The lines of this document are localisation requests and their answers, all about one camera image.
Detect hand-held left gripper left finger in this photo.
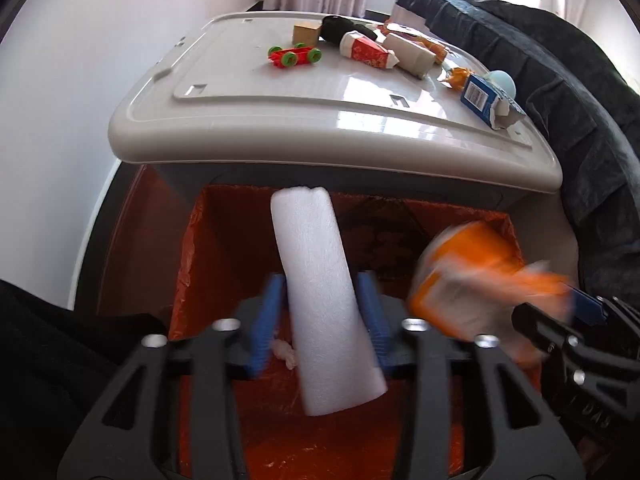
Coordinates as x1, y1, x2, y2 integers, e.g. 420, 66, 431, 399
57, 272, 288, 480

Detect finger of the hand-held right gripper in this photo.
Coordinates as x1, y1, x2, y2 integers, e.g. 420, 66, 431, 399
511, 301, 640, 441
562, 282, 640, 336

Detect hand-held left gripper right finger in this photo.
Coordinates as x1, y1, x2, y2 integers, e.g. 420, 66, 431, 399
356, 270, 586, 480

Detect white foam tube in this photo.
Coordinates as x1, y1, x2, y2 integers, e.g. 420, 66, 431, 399
270, 186, 388, 417

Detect bin with orange bag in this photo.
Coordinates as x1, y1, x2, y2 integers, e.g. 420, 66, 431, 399
167, 184, 528, 480

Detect orange and white packet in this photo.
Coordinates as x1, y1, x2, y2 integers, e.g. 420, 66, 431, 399
407, 221, 576, 368

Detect orange spout pouch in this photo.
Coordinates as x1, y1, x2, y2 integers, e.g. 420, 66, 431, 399
377, 20, 448, 63

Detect black sock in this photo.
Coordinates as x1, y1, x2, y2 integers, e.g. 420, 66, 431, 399
320, 15, 378, 45

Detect person's dark clothing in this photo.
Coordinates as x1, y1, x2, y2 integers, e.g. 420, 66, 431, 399
0, 280, 168, 480

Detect grey plastic storage box lid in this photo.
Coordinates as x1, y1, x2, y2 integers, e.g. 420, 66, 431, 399
107, 11, 564, 221

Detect blue and white carton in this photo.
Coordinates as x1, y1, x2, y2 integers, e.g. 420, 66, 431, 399
460, 74, 527, 131

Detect pale blue ball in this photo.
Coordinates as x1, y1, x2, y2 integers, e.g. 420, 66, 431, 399
487, 70, 517, 98

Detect crumpled orange wrapper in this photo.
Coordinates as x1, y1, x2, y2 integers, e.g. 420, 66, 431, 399
440, 66, 473, 92

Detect red toy car green wheels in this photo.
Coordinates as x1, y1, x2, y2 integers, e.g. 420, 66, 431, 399
266, 43, 323, 69

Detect red and white carton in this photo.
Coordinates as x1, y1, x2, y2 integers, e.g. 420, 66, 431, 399
339, 31, 401, 72

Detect small cardboard box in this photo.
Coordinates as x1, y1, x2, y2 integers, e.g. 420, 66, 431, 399
292, 22, 322, 46

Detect white bed frame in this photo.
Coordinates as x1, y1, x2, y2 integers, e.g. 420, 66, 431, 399
390, 5, 427, 27

